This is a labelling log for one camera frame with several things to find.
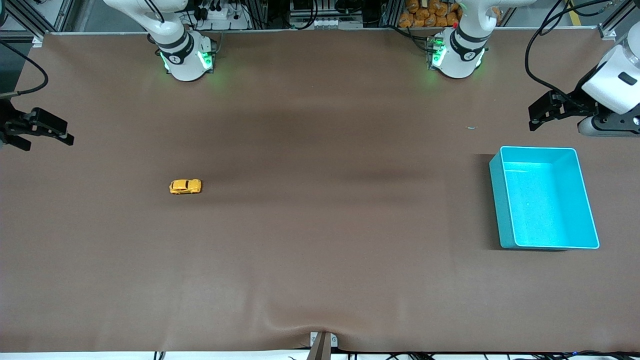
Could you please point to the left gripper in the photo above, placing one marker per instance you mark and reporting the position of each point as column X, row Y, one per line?
column 573, row 102

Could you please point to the yellow beetle toy car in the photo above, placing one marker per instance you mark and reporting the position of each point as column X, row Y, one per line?
column 185, row 186

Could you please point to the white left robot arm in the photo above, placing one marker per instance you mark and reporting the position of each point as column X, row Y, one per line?
column 462, row 55

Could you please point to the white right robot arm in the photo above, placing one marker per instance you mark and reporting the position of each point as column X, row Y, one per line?
column 186, row 60

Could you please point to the turquoise plastic bin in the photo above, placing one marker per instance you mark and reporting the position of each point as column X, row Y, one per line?
column 542, row 210

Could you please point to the pile of orange packets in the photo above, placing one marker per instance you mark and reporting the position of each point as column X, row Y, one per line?
column 430, row 12

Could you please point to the white power strip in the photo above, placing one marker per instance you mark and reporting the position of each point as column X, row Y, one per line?
column 220, row 15

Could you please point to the small white connector block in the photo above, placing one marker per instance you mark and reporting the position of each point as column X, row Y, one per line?
column 326, row 23

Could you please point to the brown table cover mat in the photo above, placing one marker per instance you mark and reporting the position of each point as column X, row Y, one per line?
column 320, row 225

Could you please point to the metal table edge bracket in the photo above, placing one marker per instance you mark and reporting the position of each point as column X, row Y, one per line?
column 323, row 342

